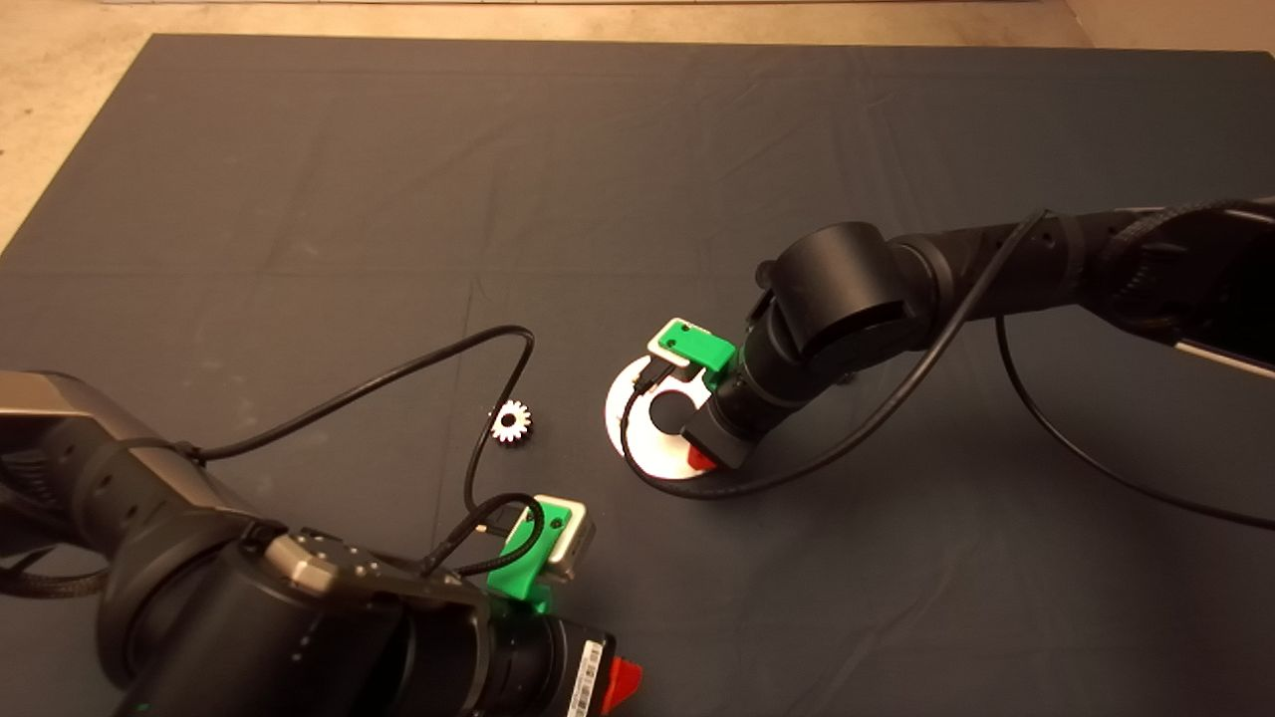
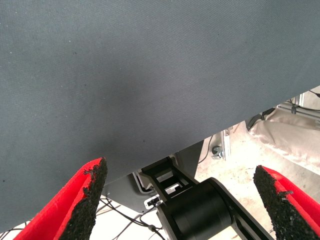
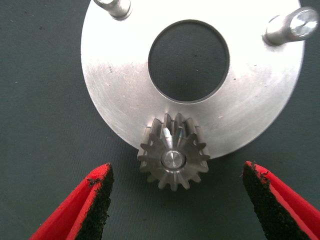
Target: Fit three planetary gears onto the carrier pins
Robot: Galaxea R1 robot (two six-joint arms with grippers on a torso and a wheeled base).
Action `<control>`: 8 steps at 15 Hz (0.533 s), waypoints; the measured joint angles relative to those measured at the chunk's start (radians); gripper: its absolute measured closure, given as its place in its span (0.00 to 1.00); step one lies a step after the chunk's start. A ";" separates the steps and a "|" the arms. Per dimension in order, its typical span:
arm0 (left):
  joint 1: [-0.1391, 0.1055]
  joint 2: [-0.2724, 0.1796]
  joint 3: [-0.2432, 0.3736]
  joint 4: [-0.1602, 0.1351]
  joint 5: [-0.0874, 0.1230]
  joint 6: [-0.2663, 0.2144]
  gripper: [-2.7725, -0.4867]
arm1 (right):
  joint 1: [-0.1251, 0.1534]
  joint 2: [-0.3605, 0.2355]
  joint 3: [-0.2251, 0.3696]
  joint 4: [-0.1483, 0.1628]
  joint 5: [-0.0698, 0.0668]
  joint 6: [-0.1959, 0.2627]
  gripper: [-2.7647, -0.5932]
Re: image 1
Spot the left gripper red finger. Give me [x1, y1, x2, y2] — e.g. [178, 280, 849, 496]
[603, 655, 644, 716]

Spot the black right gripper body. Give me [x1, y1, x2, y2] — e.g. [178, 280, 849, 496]
[682, 339, 803, 471]

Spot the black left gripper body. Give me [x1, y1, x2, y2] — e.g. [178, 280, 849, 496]
[483, 612, 614, 717]

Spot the round metal carrier plate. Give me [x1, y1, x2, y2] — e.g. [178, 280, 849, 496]
[604, 354, 718, 481]

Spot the dark grey table cloth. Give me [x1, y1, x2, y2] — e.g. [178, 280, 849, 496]
[0, 35, 1275, 717]

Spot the right thin black camera cable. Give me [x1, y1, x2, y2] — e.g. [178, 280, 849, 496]
[620, 207, 1275, 529]

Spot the right green camera mount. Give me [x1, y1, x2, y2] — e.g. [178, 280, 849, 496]
[659, 319, 738, 391]

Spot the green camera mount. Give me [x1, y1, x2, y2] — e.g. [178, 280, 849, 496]
[659, 319, 738, 391]
[486, 495, 574, 610]

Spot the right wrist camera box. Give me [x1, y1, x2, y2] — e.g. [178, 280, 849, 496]
[647, 321, 703, 381]

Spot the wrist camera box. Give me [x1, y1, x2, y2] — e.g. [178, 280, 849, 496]
[533, 495, 596, 584]
[647, 321, 703, 381]

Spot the left green camera mount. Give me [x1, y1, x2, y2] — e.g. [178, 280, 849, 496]
[486, 495, 574, 610]

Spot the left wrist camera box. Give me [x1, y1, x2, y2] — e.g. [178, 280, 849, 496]
[533, 495, 596, 584]

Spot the left braided black loop cable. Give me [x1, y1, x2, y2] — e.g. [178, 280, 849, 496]
[418, 493, 547, 579]

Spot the right braided black arm hose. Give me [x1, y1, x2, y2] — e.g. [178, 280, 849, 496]
[1106, 197, 1275, 260]

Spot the braided black arm hose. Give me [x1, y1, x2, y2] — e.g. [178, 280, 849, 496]
[1106, 197, 1275, 260]
[0, 563, 111, 598]

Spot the left braided black arm hose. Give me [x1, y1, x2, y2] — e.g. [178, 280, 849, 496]
[0, 563, 111, 598]

